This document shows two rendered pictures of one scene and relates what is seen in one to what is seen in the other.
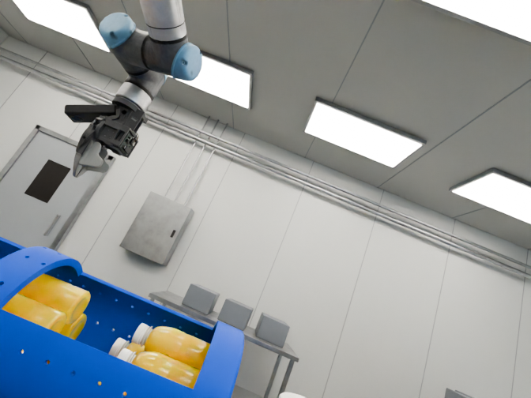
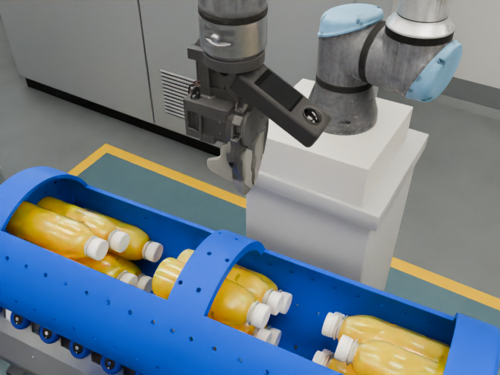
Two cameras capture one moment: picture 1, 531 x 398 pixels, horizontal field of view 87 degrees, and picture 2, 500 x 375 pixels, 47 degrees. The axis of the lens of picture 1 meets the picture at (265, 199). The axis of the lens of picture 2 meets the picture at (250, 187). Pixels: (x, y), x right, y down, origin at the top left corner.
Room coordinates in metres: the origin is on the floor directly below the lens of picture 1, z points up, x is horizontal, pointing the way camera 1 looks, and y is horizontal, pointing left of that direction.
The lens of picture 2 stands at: (1.17, 0.70, 1.91)
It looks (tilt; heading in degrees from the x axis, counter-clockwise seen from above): 41 degrees down; 208
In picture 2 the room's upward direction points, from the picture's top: straight up
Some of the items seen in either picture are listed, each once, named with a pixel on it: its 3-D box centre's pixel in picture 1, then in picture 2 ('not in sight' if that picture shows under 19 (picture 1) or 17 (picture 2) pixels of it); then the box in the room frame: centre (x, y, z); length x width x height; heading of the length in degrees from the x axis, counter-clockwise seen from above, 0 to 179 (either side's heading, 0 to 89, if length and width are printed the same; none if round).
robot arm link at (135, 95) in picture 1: (133, 101); (231, 32); (0.66, 0.41, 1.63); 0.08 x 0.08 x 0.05
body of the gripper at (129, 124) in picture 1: (118, 127); (228, 92); (0.66, 0.40, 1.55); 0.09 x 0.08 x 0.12; 92
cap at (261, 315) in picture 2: not in sight; (262, 316); (0.66, 0.46, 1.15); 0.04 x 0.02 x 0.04; 2
